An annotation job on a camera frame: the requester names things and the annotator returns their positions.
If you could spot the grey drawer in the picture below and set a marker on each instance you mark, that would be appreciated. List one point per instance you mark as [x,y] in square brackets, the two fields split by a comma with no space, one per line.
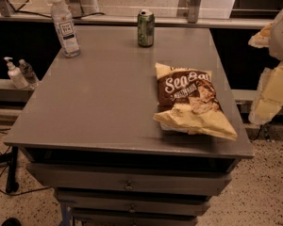
[130,180]
[123,218]
[181,205]

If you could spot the middle grey drawer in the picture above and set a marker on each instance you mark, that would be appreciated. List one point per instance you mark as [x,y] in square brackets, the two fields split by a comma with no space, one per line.
[181,205]

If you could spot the small clear bottle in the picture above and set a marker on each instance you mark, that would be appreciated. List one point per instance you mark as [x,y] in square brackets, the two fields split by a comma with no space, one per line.
[28,73]

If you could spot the green soda can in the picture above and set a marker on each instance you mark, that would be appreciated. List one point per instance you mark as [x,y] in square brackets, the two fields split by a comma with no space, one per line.
[146,28]

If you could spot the bottom grey drawer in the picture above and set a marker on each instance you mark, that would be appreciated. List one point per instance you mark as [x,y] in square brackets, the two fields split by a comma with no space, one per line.
[123,218]

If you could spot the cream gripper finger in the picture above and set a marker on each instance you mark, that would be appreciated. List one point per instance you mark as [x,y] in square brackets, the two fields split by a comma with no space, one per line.
[262,38]
[269,97]

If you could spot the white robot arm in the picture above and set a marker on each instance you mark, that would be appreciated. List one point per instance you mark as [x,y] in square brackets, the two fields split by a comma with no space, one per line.
[276,40]

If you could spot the white pump dispenser bottle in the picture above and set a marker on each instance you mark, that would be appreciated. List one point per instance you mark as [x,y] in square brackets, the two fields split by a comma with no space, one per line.
[15,74]

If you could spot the clear plastic water bottle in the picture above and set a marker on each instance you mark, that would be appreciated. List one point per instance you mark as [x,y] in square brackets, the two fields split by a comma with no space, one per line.
[65,28]

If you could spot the top grey drawer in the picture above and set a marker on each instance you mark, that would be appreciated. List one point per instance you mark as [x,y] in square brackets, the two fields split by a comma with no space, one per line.
[130,180]

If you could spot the brown yellow chip bag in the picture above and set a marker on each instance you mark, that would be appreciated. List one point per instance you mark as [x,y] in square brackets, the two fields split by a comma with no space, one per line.
[188,104]

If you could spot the grey side shelf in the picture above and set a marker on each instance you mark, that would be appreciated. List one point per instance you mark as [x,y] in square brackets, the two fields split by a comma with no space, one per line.
[9,93]

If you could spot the black table leg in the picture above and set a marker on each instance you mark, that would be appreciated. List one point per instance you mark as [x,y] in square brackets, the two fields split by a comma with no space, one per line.
[12,185]

